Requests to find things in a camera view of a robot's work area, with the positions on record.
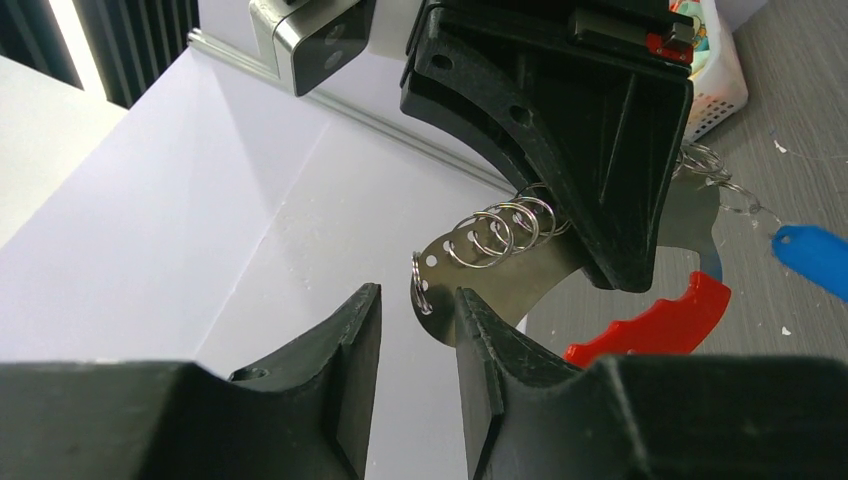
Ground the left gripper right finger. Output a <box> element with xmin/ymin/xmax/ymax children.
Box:
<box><xmin>454</xmin><ymin>288</ymin><xmax>847</xmax><ymax>479</ymax></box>

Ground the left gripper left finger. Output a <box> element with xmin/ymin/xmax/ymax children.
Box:
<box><xmin>1</xmin><ymin>283</ymin><xmax>382</xmax><ymax>479</ymax></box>

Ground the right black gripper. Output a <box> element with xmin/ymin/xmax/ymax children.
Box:
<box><xmin>400</xmin><ymin>1</ymin><xmax>696</xmax><ymax>293</ymax></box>

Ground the white plastic basket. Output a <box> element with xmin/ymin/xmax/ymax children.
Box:
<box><xmin>684</xmin><ymin>1</ymin><xmax>749</xmax><ymax>141</ymax></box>

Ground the colourful patterned cloth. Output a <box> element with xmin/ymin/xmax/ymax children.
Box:
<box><xmin>670</xmin><ymin>0</ymin><xmax>710</xmax><ymax>73</ymax></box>

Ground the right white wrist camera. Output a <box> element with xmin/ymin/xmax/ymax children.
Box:
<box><xmin>249</xmin><ymin>0</ymin><xmax>422</xmax><ymax>97</ymax></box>

